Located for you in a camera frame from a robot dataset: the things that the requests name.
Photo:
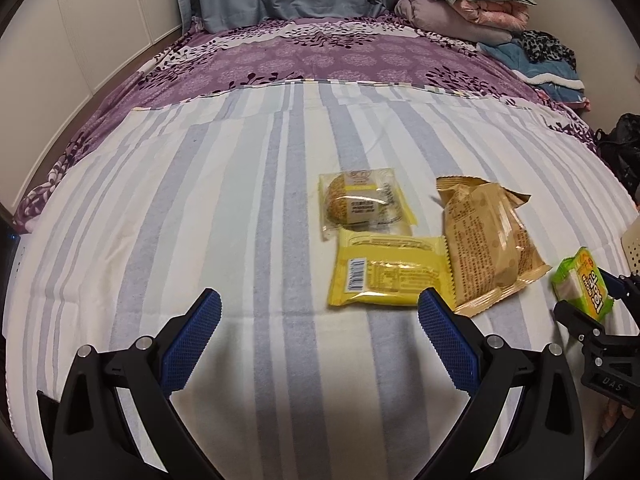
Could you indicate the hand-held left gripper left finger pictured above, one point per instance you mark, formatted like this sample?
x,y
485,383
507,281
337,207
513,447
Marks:
x,y
192,342

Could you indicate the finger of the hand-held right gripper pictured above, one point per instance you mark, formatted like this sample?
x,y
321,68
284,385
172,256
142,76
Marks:
x,y
575,317
620,287

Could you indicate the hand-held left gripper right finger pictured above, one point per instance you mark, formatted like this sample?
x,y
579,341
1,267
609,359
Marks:
x,y
447,345

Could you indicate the bright green snack packet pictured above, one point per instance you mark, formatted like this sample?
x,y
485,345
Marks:
x,y
582,285

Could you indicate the cream perforated plastic basket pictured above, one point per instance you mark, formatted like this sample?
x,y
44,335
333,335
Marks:
x,y
634,247

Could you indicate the yellow snack packet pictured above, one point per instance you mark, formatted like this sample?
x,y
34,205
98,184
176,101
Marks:
x,y
390,275

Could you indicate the brown snack packet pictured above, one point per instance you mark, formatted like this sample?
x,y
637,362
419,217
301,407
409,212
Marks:
x,y
485,245

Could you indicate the clear yellow bun packet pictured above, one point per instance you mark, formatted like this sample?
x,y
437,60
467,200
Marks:
x,y
350,202

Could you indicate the blue white striped blanket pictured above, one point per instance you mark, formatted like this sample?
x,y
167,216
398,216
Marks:
x,y
275,360

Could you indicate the black backpack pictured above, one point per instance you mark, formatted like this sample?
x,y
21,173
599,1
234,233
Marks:
x,y
622,145

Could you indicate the blue fleece garment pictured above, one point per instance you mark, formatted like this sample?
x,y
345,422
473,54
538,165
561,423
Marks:
x,y
520,62

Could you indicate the leopard print cloth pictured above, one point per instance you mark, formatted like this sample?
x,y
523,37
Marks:
x,y
545,45

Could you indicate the pink folded quilt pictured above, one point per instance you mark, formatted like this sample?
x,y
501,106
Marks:
x,y
495,15

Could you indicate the purple floral bedsheet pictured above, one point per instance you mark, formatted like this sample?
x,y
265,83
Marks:
x,y
325,55

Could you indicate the white wardrobe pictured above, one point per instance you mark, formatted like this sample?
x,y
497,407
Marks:
x,y
75,35

